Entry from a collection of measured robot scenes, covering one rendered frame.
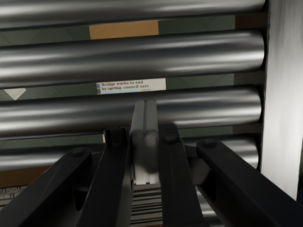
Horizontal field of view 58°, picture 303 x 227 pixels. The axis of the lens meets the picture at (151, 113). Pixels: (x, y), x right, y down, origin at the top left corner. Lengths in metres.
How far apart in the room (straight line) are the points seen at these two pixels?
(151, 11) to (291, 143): 0.22
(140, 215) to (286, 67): 0.22
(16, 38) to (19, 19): 0.88
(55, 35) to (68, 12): 0.85
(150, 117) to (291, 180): 0.26
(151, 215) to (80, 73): 0.17
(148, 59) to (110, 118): 0.08
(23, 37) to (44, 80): 0.88
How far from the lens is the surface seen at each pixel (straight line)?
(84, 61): 0.31
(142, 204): 0.26
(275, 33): 0.33
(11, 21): 0.34
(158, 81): 1.11
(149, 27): 1.10
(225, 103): 0.32
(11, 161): 0.39
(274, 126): 0.35
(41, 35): 1.18
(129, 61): 0.30
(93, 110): 0.32
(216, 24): 1.13
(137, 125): 0.15
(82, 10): 0.31
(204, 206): 0.38
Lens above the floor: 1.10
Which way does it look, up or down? 72 degrees down
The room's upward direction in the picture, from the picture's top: 179 degrees clockwise
